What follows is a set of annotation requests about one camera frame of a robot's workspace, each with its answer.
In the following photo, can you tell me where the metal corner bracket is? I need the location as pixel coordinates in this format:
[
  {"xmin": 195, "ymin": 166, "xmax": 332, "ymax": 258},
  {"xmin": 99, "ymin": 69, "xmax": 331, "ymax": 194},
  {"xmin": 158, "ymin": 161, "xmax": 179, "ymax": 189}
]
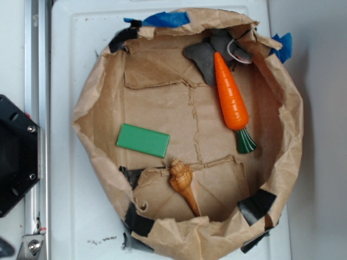
[{"xmin": 16, "ymin": 234, "xmax": 44, "ymax": 260}]

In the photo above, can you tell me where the white plastic board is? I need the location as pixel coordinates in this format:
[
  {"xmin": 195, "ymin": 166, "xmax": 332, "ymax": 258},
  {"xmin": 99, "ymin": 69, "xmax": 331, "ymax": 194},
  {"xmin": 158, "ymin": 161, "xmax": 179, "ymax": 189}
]
[{"xmin": 50, "ymin": 0, "xmax": 292, "ymax": 260}]

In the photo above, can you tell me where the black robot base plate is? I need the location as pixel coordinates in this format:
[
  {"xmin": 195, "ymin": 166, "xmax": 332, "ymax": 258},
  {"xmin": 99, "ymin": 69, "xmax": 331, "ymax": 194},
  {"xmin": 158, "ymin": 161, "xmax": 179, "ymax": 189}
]
[{"xmin": 1, "ymin": 94, "xmax": 40, "ymax": 218}]

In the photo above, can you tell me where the orange toy carrot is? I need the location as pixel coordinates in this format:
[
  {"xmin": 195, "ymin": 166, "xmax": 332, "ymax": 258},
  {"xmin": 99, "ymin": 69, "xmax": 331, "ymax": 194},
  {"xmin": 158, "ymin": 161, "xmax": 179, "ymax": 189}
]
[{"xmin": 214, "ymin": 52, "xmax": 256, "ymax": 154}]

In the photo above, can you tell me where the aluminium rail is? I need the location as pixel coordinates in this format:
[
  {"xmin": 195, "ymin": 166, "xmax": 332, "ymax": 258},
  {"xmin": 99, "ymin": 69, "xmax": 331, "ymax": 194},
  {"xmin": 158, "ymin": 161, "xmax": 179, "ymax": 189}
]
[{"xmin": 24, "ymin": 1, "xmax": 53, "ymax": 259}]

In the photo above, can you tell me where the brown paper bag tray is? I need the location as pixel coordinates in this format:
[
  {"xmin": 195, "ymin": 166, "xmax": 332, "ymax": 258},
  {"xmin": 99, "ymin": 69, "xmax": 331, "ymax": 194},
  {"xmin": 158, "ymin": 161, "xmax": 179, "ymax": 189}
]
[{"xmin": 72, "ymin": 8, "xmax": 303, "ymax": 259}]

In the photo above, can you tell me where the grey plush toy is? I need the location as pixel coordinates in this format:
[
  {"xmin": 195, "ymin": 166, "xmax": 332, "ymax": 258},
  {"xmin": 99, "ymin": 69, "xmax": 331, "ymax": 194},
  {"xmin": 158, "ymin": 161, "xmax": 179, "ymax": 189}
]
[{"xmin": 183, "ymin": 29, "xmax": 252, "ymax": 87}]

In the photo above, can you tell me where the tan spiral sea shell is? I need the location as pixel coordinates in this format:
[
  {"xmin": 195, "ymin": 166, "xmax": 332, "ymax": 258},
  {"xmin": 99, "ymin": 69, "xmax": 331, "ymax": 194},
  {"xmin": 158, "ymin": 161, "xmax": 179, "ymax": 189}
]
[{"xmin": 169, "ymin": 158, "xmax": 201, "ymax": 217}]

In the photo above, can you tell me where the green rectangular block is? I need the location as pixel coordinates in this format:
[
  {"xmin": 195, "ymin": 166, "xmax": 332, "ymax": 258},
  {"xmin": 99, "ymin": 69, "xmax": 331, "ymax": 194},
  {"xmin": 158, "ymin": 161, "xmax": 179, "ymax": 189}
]
[{"xmin": 116, "ymin": 123, "xmax": 170, "ymax": 158}]

